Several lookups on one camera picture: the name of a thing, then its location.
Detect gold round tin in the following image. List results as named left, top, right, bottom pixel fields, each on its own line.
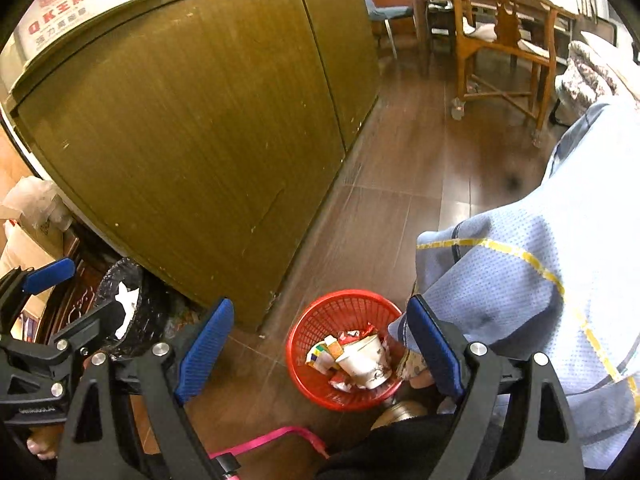
left=370, top=400, right=429, bottom=432

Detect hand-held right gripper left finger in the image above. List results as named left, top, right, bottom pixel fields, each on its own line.
left=55, top=298, right=236, bottom=480

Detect light blue bed cover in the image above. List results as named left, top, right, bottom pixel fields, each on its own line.
left=387, top=97, right=640, bottom=471

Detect white crumpled paper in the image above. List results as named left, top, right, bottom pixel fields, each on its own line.
left=114, top=282, right=140, bottom=339

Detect blue chair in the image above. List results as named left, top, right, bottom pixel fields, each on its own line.
left=362, top=0, right=416, bottom=59

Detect yellow wrapper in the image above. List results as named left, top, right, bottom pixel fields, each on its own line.
left=306, top=337, right=343, bottom=374

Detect red wrapper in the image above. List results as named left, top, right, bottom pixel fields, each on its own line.
left=340, top=324, right=379, bottom=346

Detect floral slipper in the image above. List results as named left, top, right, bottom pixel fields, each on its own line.
left=385, top=340, right=435, bottom=390

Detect white box with red print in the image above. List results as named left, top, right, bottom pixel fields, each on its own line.
left=12, top=0, right=91, bottom=68

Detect floral quilt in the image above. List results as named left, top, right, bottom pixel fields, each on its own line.
left=555, top=30, right=640, bottom=126

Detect red plastic basket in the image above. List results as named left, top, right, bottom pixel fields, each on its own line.
left=286, top=289, right=408, bottom=412

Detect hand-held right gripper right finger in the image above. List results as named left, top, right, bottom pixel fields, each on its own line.
left=406, top=295, right=586, bottom=480

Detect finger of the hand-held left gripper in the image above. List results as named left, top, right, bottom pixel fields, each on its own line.
left=30, top=301, right=128, bottom=366
left=0, top=257, right=77, bottom=333

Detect dark carved wooden furniture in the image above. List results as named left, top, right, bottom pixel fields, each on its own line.
left=37, top=232, right=113, bottom=343

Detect wooden chair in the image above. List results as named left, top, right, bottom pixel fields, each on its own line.
left=432, top=0, right=558, bottom=147

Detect person's black trousers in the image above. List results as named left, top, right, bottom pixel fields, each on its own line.
left=315, top=412, right=453, bottom=480

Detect clear plastic bag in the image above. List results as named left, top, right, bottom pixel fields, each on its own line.
left=2, top=177, right=74, bottom=231

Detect pink strap with black buckle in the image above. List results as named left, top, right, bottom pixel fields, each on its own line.
left=207, top=426, right=331, bottom=480

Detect white paper cup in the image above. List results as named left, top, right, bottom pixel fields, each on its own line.
left=335, top=335, right=392, bottom=390

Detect person's left hand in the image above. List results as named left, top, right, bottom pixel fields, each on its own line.
left=25, top=435, right=60, bottom=462

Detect black trash bin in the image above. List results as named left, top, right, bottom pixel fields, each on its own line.
left=95, top=257, right=201, bottom=361

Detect olive wooden cabinet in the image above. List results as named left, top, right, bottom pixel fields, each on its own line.
left=2, top=0, right=382, bottom=333

